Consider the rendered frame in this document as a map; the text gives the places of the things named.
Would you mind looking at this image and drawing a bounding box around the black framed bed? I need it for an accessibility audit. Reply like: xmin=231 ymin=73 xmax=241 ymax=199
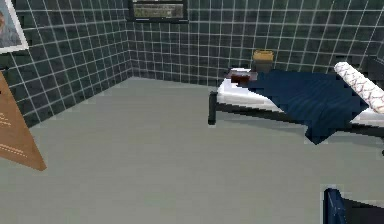
xmin=207 ymin=68 xmax=384 ymax=157

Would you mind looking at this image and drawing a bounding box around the dark red book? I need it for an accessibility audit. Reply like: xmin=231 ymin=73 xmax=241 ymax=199
xmin=230 ymin=70 xmax=252 ymax=86

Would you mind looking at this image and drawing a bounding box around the tan topped bin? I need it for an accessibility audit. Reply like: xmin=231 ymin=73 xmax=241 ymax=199
xmin=252 ymin=49 xmax=275 ymax=73

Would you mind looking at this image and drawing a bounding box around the black framed window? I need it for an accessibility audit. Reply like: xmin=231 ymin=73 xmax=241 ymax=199
xmin=128 ymin=0 xmax=190 ymax=24

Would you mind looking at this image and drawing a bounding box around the dark blue blanket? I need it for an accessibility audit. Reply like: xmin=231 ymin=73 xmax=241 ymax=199
xmin=247 ymin=69 xmax=370 ymax=146

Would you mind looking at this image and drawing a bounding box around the white patterned pillow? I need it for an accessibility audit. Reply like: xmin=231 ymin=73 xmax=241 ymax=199
xmin=333 ymin=61 xmax=384 ymax=115

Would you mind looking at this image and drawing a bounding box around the brown wooden door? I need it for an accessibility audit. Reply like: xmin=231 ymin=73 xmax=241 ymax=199
xmin=0 ymin=71 xmax=48 ymax=172

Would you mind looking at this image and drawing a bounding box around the dark blue box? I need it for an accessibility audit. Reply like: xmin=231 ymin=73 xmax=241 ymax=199
xmin=322 ymin=187 xmax=384 ymax=224

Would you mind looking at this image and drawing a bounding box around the white framed picture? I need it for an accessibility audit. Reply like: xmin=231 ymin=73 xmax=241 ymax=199
xmin=0 ymin=0 xmax=30 ymax=54

